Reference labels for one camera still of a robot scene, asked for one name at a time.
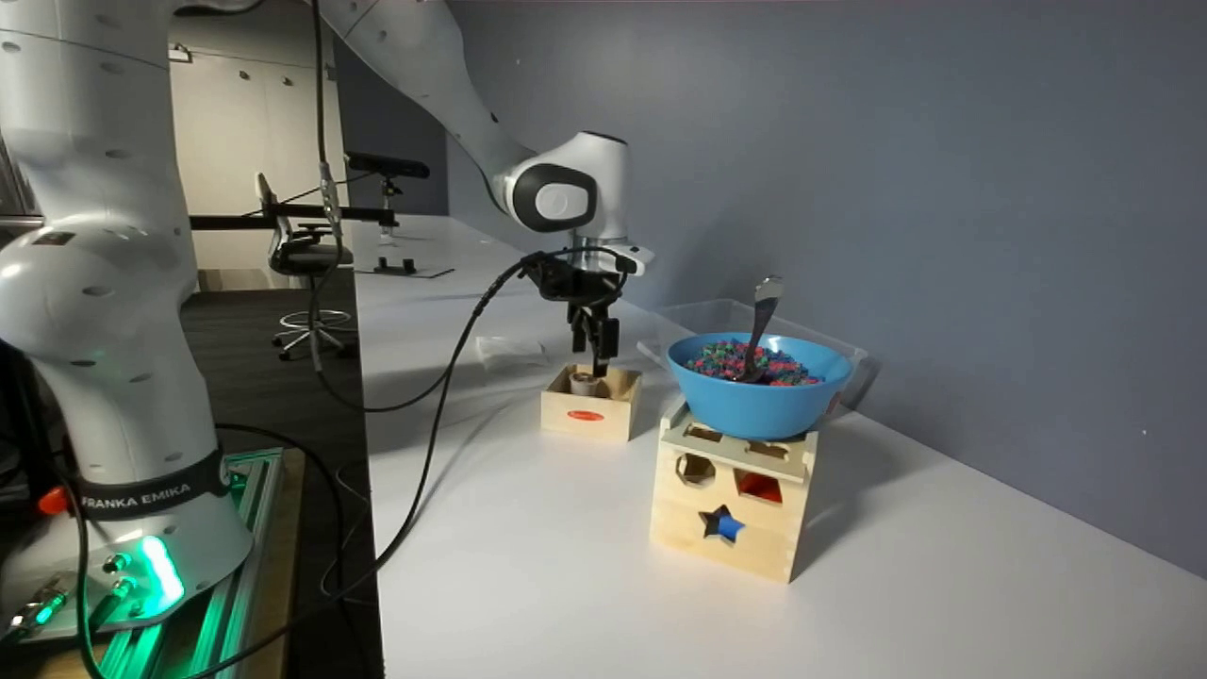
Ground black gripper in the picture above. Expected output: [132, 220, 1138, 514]
[552, 243, 632, 380]

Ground white coffee pod container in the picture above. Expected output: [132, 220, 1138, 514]
[568, 361, 615, 399]

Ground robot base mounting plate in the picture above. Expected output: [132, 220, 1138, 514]
[0, 446, 313, 679]

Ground open wooden box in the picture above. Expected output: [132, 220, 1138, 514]
[538, 358, 646, 450]

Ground colourful plastic beads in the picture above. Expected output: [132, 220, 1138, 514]
[683, 337, 827, 390]

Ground metal spoon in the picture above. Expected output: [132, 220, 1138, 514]
[742, 274, 787, 380]

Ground blue plastic bowl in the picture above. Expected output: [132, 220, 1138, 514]
[663, 327, 861, 446]

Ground wooden shape sorter cube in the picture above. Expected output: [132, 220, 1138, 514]
[650, 407, 821, 583]

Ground black office chair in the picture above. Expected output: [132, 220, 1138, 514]
[265, 173, 362, 368]

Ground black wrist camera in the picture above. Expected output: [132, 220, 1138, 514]
[515, 248, 578, 299]

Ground black cable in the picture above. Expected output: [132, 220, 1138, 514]
[172, 248, 568, 679]

